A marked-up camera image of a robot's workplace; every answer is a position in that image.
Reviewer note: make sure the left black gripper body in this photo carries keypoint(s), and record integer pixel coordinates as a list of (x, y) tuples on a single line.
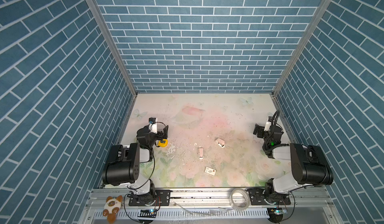
[(162, 133)]

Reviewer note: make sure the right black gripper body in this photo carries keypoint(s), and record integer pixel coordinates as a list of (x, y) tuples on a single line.
[(259, 130)]

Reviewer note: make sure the pink stapler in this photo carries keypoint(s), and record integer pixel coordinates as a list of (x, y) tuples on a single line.
[(220, 142), (201, 153)]

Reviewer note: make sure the white staple box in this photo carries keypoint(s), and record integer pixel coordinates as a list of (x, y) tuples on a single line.
[(210, 171)]

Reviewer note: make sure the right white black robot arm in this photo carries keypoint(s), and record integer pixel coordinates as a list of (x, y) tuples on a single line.
[(309, 166)]

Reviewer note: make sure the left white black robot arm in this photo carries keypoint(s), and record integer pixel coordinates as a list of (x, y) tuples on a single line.
[(122, 167)]

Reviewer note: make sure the yellow tape measure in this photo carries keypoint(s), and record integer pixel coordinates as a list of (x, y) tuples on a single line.
[(163, 143)]

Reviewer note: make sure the clear tape roll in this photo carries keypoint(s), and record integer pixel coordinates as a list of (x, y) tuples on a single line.
[(239, 200)]

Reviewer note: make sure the plush panda toy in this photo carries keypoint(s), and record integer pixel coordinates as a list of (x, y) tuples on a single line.
[(112, 207)]

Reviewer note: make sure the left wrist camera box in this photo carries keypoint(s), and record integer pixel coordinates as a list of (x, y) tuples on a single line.
[(153, 128)]

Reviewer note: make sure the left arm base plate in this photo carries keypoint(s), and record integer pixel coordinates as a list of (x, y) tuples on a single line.
[(161, 196)]

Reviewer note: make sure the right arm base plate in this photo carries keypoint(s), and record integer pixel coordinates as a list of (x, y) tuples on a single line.
[(260, 197)]

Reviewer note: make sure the aluminium front rail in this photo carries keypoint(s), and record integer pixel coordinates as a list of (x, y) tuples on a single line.
[(309, 197)]

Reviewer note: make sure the white slotted cable duct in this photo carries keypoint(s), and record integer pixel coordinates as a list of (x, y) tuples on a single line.
[(193, 214)]

